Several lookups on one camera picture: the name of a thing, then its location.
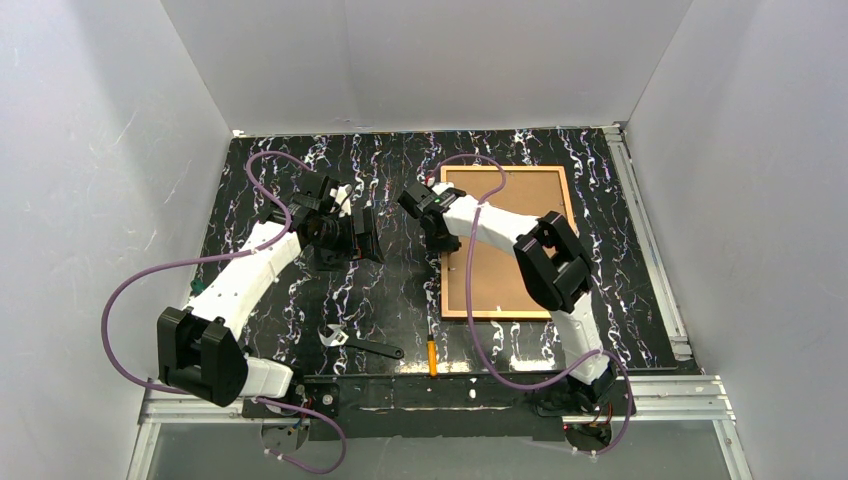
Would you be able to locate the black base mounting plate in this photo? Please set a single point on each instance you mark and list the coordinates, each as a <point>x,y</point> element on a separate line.
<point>452,405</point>

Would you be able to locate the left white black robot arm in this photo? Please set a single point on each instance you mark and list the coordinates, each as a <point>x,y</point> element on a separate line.
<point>198,345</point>

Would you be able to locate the yellow handled screwdriver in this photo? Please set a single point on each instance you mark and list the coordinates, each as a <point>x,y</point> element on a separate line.
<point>432,355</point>

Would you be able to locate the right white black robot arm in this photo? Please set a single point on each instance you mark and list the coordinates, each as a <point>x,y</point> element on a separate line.
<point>556,270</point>

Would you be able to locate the black adjustable wrench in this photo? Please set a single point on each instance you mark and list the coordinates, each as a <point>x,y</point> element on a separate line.
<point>338,337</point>

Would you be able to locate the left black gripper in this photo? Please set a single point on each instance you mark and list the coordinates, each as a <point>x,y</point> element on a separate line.
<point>361,235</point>

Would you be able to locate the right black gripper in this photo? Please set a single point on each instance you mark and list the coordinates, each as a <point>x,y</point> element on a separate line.
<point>439,234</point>

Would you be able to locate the green handled tool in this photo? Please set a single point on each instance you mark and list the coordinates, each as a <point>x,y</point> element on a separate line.
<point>197,287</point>

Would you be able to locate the wooden picture frame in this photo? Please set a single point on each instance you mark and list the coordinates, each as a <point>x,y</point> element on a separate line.
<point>498,290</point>

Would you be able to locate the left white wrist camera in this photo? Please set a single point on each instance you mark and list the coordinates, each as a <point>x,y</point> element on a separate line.
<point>342,203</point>

